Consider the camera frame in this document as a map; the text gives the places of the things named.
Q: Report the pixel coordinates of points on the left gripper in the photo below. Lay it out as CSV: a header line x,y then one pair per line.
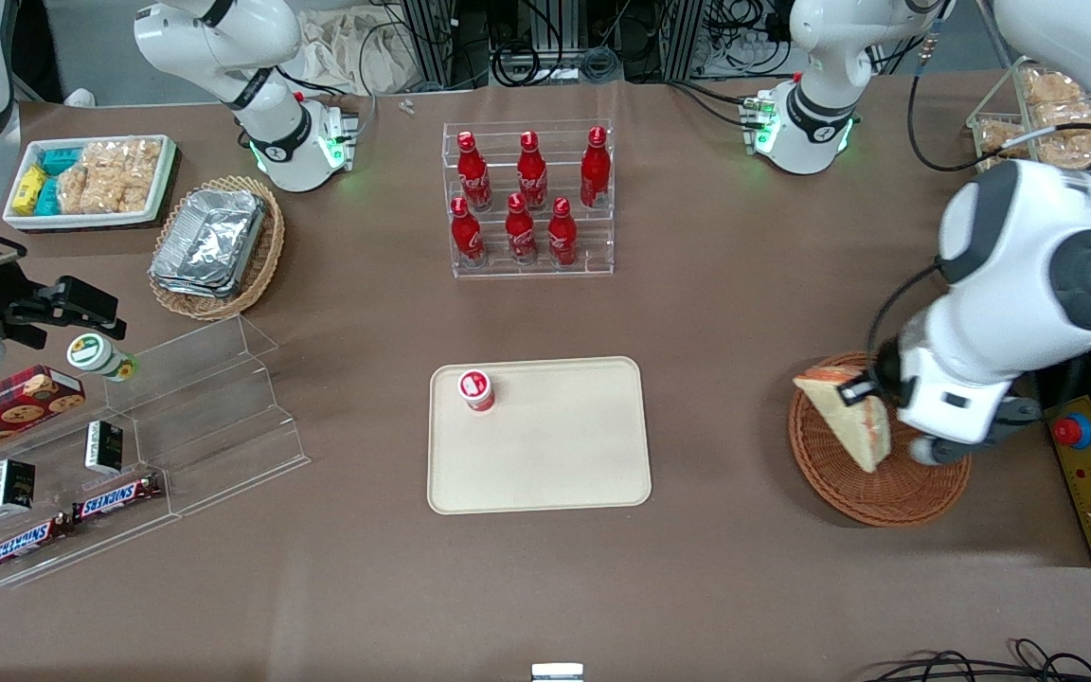
x,y
887,370

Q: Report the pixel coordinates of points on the triangular sandwich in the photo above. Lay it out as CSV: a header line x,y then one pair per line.
x,y
863,440

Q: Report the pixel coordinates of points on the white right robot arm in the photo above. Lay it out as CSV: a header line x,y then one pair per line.
x,y
271,133

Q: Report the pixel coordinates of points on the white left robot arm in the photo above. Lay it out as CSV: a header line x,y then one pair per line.
x,y
1028,246

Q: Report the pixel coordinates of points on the round brown wicker basket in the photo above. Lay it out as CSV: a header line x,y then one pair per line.
x,y
830,478

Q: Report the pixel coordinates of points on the white rectangular snack tray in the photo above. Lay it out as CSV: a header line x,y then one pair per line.
x,y
167,180

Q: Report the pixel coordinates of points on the oval light wicker basket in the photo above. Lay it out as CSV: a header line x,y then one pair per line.
x,y
266,256

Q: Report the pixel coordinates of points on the beige plastic tray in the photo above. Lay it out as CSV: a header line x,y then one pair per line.
x,y
555,455

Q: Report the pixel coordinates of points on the green lid white cup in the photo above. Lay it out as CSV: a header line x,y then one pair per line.
x,y
96,355

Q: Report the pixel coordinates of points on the teal snack packet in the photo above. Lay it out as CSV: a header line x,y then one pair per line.
x,y
48,197
61,160

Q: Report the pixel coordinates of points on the red plaid cookie box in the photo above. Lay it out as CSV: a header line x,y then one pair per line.
x,y
6,407

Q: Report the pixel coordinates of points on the small black chocolate box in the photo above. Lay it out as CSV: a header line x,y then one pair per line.
x,y
104,447
12,485

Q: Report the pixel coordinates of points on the clear rice cracker bag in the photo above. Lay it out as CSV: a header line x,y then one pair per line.
x,y
136,175
86,180

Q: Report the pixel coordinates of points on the stacked aluminium foil containers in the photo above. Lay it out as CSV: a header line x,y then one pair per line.
x,y
209,242

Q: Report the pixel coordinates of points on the yellow snack packet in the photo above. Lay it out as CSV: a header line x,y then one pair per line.
x,y
29,189

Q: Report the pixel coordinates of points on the clear acrylic stepped shelf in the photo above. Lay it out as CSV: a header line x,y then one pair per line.
x,y
214,426

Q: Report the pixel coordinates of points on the snickers chocolate bar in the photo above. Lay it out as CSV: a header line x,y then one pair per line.
x,y
26,544
117,498

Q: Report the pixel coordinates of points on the white shoe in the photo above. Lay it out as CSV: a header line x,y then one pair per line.
x,y
80,98

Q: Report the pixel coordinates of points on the dark trouser leg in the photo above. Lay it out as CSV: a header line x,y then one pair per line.
x,y
34,47

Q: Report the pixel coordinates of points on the clear acrylic bottle rack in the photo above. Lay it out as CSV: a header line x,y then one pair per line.
x,y
593,242

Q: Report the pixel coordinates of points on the red cola bottle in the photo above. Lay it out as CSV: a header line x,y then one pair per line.
x,y
562,235
466,232
520,232
532,175
474,175
595,170

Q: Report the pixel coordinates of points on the white cloth bag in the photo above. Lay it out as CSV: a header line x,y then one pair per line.
x,y
356,52

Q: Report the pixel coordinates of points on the red lid yogurt cup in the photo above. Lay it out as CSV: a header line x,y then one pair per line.
x,y
475,389

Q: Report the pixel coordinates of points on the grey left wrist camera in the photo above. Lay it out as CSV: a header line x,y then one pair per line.
x,y
972,443

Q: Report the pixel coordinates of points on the aluminium frame post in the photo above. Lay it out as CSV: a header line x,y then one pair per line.
x,y
680,38
441,43

